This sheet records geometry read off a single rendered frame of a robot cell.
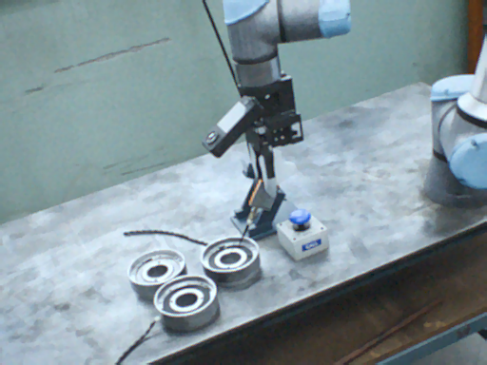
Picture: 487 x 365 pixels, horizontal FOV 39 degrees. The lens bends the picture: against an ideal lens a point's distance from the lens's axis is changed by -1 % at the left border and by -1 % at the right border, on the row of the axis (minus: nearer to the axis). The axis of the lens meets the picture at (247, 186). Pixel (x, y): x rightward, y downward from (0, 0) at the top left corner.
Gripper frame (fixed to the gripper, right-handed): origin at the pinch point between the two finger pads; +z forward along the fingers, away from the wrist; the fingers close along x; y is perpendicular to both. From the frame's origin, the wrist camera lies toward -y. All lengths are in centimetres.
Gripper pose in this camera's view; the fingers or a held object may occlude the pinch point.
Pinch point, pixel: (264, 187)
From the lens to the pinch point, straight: 122.5
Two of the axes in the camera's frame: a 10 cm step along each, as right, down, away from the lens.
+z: 1.6, 8.5, 5.0
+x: -3.6, -4.3, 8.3
